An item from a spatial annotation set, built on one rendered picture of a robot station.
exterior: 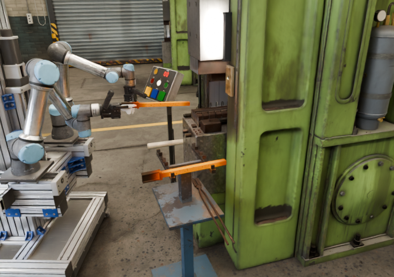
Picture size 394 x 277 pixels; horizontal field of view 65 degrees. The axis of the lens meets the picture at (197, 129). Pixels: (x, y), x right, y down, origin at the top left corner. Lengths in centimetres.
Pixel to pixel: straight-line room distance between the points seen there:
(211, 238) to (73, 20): 838
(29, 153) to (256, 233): 144
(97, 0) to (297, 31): 842
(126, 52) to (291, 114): 842
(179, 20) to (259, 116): 530
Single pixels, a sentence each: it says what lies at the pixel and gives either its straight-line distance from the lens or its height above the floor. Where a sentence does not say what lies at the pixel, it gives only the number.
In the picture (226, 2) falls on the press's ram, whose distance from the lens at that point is 196.
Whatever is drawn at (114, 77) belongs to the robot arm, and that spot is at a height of 124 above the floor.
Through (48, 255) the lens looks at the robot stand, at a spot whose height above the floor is 21.
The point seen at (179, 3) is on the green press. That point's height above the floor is 171.
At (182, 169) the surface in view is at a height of 93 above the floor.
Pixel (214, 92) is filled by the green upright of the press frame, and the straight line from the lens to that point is 235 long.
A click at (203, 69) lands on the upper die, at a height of 130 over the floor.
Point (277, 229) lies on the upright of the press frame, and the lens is 225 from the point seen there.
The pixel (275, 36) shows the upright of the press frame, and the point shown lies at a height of 152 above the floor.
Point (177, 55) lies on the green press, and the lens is 694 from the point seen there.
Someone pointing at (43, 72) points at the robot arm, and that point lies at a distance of 173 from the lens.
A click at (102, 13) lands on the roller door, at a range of 988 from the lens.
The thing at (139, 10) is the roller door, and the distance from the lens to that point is 988.
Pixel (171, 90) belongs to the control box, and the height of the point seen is 106.
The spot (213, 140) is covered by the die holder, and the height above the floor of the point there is 87.
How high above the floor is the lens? 168
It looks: 22 degrees down
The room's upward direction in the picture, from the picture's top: 1 degrees counter-clockwise
